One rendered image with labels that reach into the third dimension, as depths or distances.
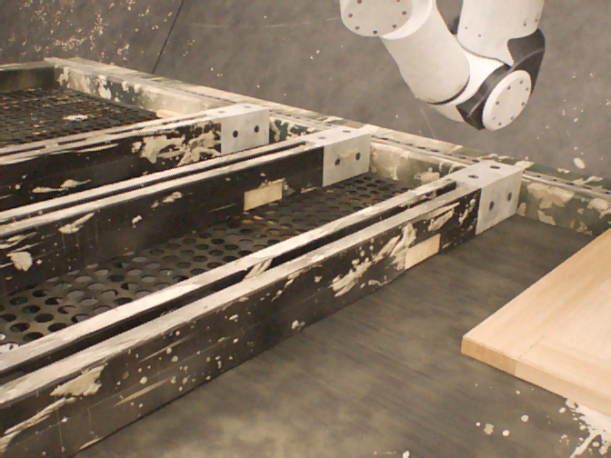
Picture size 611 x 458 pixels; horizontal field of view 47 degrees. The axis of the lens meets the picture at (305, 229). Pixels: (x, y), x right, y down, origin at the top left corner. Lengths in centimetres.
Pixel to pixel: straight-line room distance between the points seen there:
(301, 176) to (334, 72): 147
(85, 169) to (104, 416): 60
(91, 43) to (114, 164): 250
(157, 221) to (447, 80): 39
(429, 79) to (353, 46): 174
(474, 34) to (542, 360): 39
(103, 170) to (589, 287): 72
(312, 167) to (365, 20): 47
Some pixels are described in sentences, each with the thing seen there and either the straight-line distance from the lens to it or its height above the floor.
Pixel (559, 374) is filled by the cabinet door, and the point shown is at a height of 124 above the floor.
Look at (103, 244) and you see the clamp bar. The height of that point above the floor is 135.
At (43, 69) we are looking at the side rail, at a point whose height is 93.
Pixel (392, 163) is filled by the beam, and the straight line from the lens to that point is 119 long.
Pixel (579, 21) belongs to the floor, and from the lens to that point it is 223.
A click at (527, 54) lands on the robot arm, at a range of 86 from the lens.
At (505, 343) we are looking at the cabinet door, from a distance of 70.
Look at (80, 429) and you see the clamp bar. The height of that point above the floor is 153.
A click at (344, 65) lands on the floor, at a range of 252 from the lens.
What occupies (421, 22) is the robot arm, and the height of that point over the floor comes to 132.
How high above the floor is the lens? 189
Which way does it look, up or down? 53 degrees down
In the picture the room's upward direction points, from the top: 66 degrees counter-clockwise
